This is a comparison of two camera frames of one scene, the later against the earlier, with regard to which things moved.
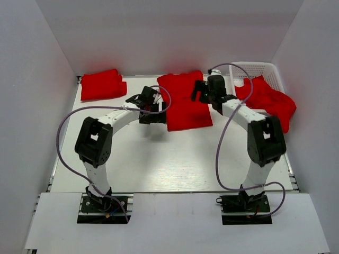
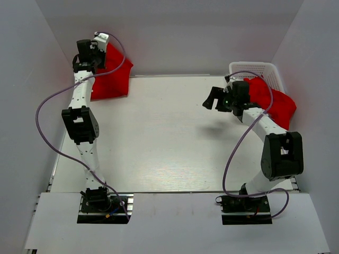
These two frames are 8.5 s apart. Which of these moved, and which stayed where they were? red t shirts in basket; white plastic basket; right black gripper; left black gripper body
Moved: left black gripper body; right black gripper
Stayed: white plastic basket; red t shirts in basket
